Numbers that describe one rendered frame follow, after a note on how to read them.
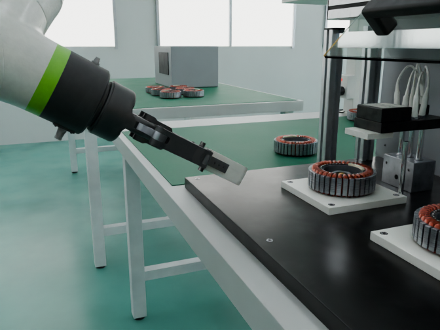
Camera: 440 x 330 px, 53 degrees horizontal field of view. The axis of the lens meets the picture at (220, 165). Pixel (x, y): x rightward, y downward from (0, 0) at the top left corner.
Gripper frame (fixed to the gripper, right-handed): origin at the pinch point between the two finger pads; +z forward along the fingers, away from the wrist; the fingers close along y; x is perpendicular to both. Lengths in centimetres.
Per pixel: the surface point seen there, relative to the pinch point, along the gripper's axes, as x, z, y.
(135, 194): -26, 19, -90
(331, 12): 37.2, 15.7, -19.6
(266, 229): -4.9, 6.5, 8.5
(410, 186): 11.6, 32.5, 3.5
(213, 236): -9.7, 2.4, 3.4
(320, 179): 5.3, 16.1, 1.6
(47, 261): -85, 15, -156
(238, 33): 136, 154, -445
